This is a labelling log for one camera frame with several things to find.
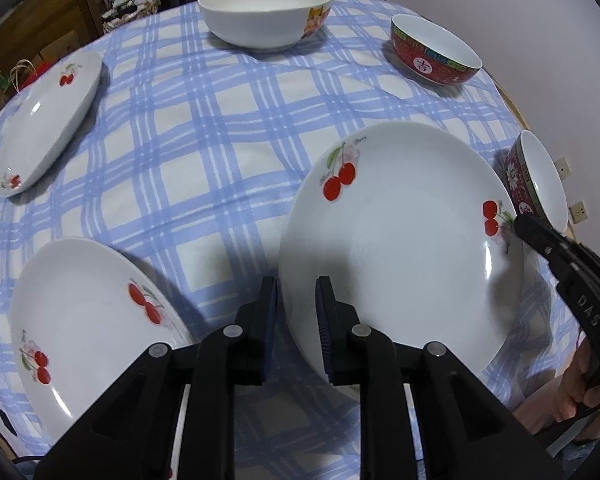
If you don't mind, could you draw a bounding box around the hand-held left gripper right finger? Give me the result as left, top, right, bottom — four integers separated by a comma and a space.
316, 276, 563, 480

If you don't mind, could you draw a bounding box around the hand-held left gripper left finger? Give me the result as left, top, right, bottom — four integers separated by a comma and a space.
32, 275, 280, 480

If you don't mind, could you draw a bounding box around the red patterned bowl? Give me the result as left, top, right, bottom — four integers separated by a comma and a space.
502, 130, 570, 237
390, 13, 483, 86

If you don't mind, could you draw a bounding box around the white cherry print plate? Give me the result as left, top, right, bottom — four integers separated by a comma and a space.
278, 121, 527, 387
9, 236, 199, 443
0, 51, 104, 198

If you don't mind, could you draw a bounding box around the large white bowl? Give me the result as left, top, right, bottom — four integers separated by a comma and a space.
197, 0, 336, 52

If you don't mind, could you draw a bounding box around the person's right hand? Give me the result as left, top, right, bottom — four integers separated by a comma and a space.
557, 346, 595, 418

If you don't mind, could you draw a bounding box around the blue plaid blanket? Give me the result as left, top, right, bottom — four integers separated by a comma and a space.
0, 0, 581, 480

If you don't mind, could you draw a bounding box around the wicker basket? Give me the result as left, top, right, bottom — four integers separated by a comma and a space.
100, 0, 162, 36

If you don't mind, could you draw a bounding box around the red paper bag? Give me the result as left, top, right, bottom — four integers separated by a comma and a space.
10, 59, 52, 92

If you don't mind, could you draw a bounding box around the wooden cabinet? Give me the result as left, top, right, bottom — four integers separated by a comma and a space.
0, 0, 106, 111

